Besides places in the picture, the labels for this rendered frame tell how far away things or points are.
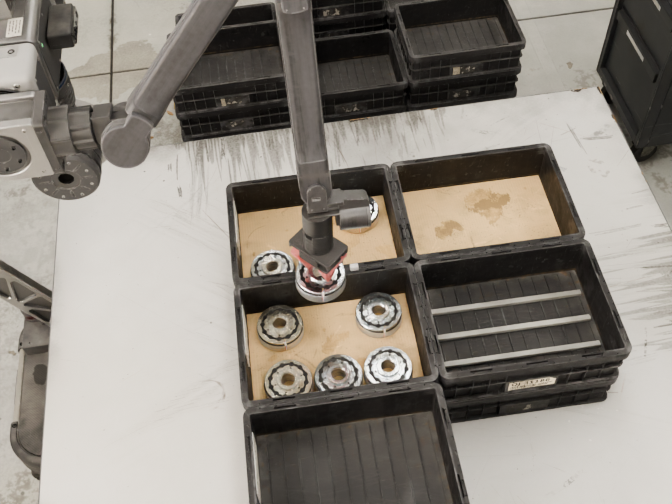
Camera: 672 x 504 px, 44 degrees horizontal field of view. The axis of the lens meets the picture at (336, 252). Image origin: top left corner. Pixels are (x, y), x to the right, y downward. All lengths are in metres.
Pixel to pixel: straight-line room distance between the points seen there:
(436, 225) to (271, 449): 0.68
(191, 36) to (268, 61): 1.66
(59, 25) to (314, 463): 0.97
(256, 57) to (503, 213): 1.28
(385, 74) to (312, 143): 1.67
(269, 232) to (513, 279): 0.59
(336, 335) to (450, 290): 0.29
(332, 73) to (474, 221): 1.22
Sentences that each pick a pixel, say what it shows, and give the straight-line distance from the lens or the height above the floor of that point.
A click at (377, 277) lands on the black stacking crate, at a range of 1.83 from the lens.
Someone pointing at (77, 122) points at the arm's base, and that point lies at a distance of 1.42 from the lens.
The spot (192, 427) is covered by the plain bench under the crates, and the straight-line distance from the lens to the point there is 1.92.
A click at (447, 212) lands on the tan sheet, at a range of 2.05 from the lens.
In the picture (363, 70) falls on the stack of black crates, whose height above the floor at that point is 0.38.
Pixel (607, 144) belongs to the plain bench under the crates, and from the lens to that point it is 2.46.
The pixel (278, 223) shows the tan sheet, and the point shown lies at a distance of 2.04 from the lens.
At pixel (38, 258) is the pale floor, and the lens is 3.23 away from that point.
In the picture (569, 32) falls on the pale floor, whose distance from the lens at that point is 3.96.
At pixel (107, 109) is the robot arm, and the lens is 1.44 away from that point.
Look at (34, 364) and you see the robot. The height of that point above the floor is 0.24.
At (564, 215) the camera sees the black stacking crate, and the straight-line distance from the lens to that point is 2.01.
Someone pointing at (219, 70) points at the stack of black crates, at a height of 0.49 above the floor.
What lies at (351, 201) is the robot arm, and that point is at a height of 1.26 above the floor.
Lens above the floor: 2.41
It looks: 53 degrees down
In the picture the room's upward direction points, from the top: 4 degrees counter-clockwise
